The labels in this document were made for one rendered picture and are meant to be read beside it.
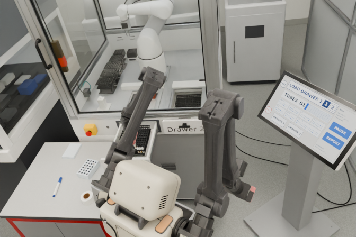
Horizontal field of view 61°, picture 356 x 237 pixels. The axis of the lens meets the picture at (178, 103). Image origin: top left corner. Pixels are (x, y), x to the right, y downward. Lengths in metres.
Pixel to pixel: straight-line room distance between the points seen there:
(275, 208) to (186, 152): 0.86
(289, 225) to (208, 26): 1.58
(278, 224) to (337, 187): 0.62
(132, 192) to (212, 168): 0.29
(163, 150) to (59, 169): 0.69
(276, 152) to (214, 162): 2.05
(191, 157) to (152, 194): 1.18
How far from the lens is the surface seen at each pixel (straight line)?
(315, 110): 1.69
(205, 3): 1.52
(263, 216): 2.51
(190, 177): 2.33
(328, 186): 2.81
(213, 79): 1.72
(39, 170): 2.19
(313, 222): 2.54
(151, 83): 1.21
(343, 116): 1.64
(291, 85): 1.78
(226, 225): 2.50
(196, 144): 2.06
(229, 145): 1.02
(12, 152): 2.25
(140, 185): 1.04
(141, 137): 1.89
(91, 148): 2.15
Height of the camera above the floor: 2.16
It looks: 37 degrees down
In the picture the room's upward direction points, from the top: 9 degrees counter-clockwise
